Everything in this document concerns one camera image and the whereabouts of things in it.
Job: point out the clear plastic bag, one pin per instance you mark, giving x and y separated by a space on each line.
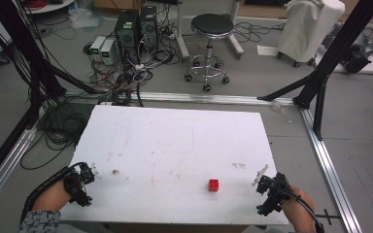
84 17

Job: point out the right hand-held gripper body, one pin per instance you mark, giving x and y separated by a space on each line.
273 194

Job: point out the white bench power supply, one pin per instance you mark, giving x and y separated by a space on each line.
108 51
97 47

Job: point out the aluminium floor rail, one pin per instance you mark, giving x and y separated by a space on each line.
207 98
328 168
5 161

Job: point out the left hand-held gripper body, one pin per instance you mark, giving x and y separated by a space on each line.
76 187

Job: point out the person's right hand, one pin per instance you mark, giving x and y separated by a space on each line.
299 208

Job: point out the white desk leg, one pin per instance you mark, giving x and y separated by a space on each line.
182 32
236 32

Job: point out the red cube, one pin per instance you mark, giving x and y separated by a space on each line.
213 185

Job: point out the black machine on white board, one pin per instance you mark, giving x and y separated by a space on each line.
357 53

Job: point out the white covered cart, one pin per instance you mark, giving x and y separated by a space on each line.
307 29

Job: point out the white paper sheet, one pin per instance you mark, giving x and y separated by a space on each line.
267 50

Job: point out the person's left hand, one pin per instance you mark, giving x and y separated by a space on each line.
51 195

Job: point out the black computer tower green label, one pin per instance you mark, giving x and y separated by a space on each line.
127 32

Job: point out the black metal frame post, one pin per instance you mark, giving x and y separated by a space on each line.
333 55
19 42

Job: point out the black round rolling stool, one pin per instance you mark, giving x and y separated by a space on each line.
212 24

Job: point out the person's patterned left sleeve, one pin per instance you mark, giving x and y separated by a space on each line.
40 222

